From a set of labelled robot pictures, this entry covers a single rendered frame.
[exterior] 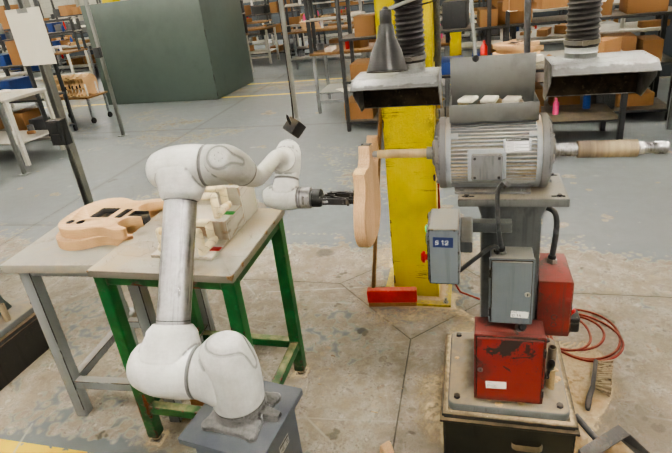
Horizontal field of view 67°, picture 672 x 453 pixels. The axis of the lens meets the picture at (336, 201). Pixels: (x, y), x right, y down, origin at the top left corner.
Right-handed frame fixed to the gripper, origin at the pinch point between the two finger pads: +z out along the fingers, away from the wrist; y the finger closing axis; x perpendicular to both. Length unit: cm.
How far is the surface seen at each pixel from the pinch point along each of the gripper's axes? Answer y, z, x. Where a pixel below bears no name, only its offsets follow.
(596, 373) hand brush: -39, 100, -94
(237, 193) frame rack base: 1, -53, 2
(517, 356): 18, 59, -54
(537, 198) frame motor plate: 17, 64, 5
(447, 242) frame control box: 40, 35, -4
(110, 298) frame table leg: 36, -96, -33
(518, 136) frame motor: 19, 57, 26
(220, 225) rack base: 16, -55, -8
